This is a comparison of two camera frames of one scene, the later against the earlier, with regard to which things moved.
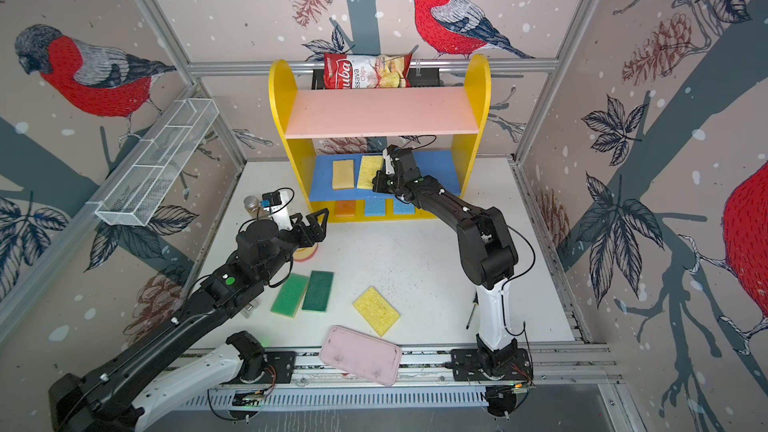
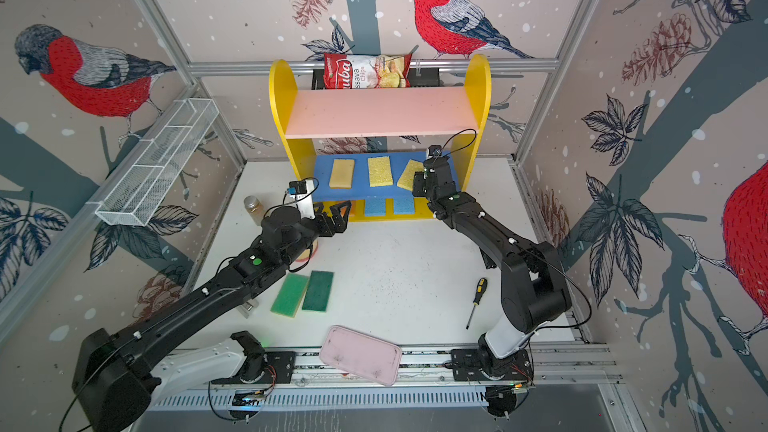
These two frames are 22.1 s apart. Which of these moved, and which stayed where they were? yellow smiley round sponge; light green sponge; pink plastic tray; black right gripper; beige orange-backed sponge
Moved: black right gripper
Stayed: beige orange-backed sponge; light green sponge; pink plastic tray; yellow smiley round sponge
